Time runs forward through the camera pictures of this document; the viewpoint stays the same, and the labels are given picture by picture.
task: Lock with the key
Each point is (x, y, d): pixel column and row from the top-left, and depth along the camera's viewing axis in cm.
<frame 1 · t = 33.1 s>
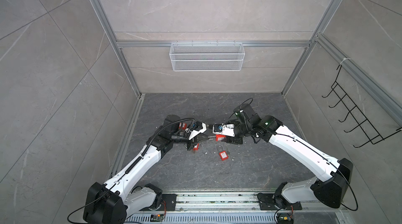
left hand: (207, 133, 72), fingers closed
right hand: (223, 130, 75), fingers open
red safety padlock: (223, 155, 89), on the table

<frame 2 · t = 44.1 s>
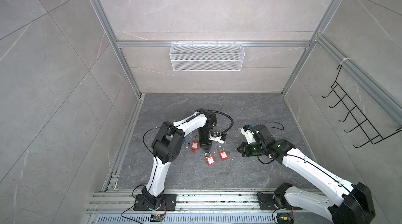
left hand: (206, 145, 89), fingers open
right hand: (237, 147, 80), fingers closed
red safety padlock 2: (210, 159, 87), point 2 cm above the table
the other named things where they were.

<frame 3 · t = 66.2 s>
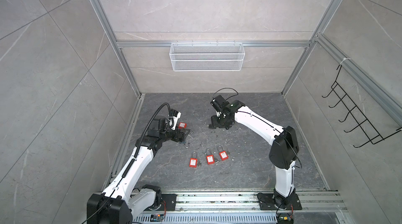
left hand: (182, 125, 80), fingers open
right hand: (215, 124, 88), fingers open
red safety padlock 3: (193, 160, 87), on the table
the other named things where they were.

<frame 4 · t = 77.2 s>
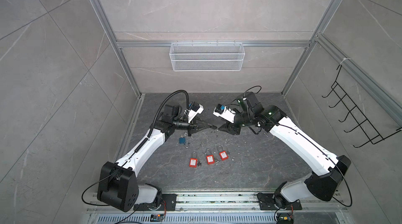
left hand: (208, 123, 73), fingers closed
right hand: (221, 121, 73), fingers open
blue padlock: (182, 140, 96), on the table
the other named things where they were.

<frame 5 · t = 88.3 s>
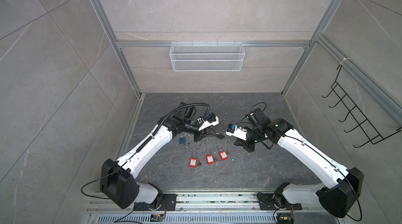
left hand: (214, 129, 72), fingers closed
right hand: (236, 140, 76), fingers closed
the named things where they were.

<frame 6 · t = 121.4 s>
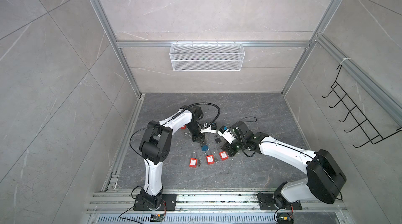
left hand: (202, 138, 90), fingers closed
right hand: (222, 146, 84), fingers closed
blue padlock: (204, 148, 90), point 3 cm above the table
the other named things where they were.

